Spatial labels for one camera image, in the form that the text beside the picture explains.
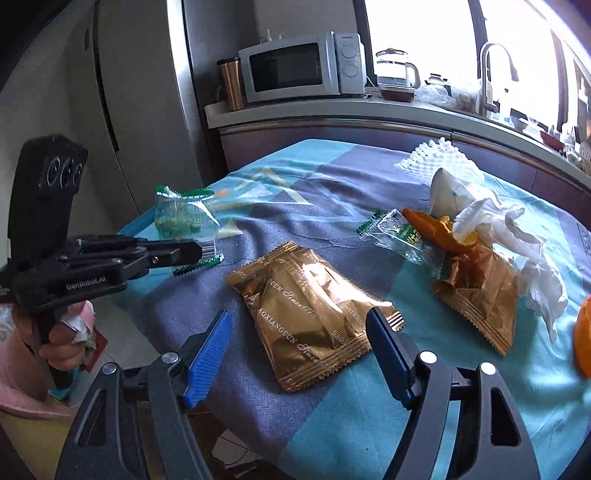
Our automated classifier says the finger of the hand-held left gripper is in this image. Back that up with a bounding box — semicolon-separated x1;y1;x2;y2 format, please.
115;257;201;283
69;234;204;260

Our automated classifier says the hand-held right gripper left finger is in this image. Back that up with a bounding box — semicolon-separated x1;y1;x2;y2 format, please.
55;310;234;480

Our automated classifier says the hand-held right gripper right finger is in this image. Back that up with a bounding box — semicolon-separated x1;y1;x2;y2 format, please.
366;307;541;480

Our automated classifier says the clear green-edged snack wrapper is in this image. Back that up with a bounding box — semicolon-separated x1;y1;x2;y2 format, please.
358;209;444;266
154;184;225;278

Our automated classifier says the gold foil snack packet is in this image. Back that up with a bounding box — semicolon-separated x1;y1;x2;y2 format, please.
225;241;406;393

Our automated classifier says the torn gold foil packet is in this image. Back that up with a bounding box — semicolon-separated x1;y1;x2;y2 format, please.
431;244;520;356

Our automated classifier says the white tissue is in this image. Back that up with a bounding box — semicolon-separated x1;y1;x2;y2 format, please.
455;196;570;342

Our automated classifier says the person's left forearm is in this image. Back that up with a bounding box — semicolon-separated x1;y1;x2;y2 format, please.
0;330;63;418

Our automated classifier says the person's left hand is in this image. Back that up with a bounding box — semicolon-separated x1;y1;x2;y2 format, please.
11;300;95;372

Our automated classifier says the orange peel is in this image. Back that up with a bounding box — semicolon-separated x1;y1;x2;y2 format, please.
402;208;481;254

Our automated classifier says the silver refrigerator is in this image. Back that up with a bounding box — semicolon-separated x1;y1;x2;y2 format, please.
90;0;222;217

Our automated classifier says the blue patterned tablecloth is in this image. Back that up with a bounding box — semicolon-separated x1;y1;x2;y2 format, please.
115;137;591;480

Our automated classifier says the copper tumbler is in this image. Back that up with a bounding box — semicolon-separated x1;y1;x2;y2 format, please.
217;56;246;112

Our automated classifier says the white paper cup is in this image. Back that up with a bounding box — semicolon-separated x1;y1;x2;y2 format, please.
430;167;481;217

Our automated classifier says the kitchen counter cabinet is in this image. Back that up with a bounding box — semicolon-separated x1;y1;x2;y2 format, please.
204;95;591;204

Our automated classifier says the orange fruit piece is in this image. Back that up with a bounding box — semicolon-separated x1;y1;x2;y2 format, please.
573;295;591;370

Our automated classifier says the white microwave oven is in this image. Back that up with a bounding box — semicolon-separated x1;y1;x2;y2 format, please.
238;31;368;104

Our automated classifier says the white foam fruit net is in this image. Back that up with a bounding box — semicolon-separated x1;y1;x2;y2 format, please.
394;137;485;183

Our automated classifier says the clear plastic bag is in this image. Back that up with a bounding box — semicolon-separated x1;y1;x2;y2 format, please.
416;83;452;108

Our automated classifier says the glass electric kettle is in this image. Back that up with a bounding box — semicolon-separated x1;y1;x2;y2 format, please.
374;47;422;100

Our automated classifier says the steel kitchen faucet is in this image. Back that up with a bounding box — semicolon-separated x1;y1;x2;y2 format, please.
478;42;520;118

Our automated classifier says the window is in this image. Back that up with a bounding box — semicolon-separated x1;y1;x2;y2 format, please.
365;0;578;130

